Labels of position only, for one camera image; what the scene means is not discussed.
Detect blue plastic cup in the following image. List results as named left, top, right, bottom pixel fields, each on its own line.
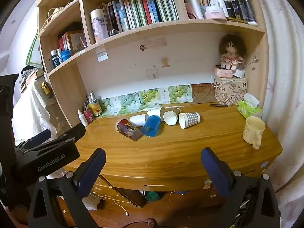
left=141, top=115, right=162, bottom=137

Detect cube print box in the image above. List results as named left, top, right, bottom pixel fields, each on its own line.
left=214, top=77, right=248, bottom=105

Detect wooden bookshelf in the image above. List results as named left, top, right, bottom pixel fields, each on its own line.
left=36, top=0, right=270, bottom=129

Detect white paper bag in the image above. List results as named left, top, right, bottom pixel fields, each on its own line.
left=39, top=7, right=65, bottom=32

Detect leaf print packet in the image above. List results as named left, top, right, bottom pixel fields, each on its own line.
left=101, top=97, right=122, bottom=117
left=139, top=89, right=160, bottom=106
left=168, top=85, right=192, bottom=104
left=119, top=93, right=141, bottom=114

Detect pink box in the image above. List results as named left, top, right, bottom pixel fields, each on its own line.
left=214, top=66, right=234, bottom=79

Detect white cable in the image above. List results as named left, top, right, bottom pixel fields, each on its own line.
left=94, top=191, right=130, bottom=216

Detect checked paper cup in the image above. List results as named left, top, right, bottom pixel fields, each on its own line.
left=179, top=112, right=200, bottom=129

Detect brown printed card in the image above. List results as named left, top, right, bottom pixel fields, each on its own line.
left=192, top=84, right=216, bottom=103

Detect green bag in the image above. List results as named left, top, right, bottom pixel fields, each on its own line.
left=144, top=190, right=167, bottom=202

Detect dark bottle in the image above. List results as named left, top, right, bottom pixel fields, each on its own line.
left=50, top=50, right=60, bottom=68

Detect white floral thermos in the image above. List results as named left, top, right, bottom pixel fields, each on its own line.
left=90, top=9, right=109, bottom=44

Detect curly haired doll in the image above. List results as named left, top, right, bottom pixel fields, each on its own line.
left=218, top=34, right=246, bottom=71

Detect brown paper cup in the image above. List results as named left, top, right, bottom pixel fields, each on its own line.
left=163, top=108, right=182, bottom=126

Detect white label sticker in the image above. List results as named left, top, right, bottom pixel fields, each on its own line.
left=96, top=45, right=109, bottom=63

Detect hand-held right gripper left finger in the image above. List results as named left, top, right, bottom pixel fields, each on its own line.
left=28, top=148, right=107, bottom=228

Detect stack of papers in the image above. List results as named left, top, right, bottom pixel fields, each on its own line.
left=19, top=67, right=44, bottom=93

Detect green tissue pack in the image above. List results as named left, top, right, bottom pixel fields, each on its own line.
left=237, top=94, right=262, bottom=119

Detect red can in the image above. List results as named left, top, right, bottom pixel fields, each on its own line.
left=82, top=108, right=95, bottom=124

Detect cream ceramic mug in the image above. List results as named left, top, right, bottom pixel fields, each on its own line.
left=243, top=116, right=266, bottom=150

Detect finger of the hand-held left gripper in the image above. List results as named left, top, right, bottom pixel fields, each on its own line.
left=23, top=129, right=52, bottom=148
left=56, top=123, right=86, bottom=143

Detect white paper cup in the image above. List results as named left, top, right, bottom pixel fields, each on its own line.
left=129, top=114, right=150, bottom=127
left=147, top=108, right=164, bottom=121

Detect black cosmetic bottle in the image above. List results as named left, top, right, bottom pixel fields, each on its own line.
left=233, top=0, right=247, bottom=21
left=224, top=0, right=236, bottom=18
left=243, top=0, right=258, bottom=25

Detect yellow toy figure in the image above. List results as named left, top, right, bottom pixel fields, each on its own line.
left=41, top=82, right=54, bottom=99

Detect red books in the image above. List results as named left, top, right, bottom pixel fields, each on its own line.
left=57, top=34, right=71, bottom=52

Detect pink cream jar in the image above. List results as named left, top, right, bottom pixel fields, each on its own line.
left=205, top=6, right=226, bottom=19

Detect red patterned cup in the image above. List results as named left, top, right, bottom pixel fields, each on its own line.
left=116, top=119, right=142, bottom=141

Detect dark yellow label jar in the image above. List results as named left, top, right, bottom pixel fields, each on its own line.
left=89, top=100, right=103, bottom=117

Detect orange printed box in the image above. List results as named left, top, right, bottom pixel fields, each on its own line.
left=65, top=30, right=86, bottom=55

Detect wooden desk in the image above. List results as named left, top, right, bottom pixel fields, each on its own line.
left=56, top=101, right=283, bottom=221

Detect white lace cloth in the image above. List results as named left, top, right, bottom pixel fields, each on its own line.
left=12, top=78, right=72, bottom=148

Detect green framed picture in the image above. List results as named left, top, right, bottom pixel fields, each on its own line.
left=26, top=32, right=42, bottom=66

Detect white spray bottle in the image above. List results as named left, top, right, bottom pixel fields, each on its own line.
left=77, top=109, right=89, bottom=127

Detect row of colourful books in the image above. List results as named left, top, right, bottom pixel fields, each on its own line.
left=102, top=0, right=179, bottom=37

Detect white floral curtain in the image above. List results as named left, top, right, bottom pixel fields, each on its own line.
left=247, top=0, right=304, bottom=221

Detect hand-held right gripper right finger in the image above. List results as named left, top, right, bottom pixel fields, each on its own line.
left=200, top=147, right=281, bottom=228

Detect blue jar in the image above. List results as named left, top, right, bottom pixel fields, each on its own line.
left=60, top=49, right=72, bottom=62

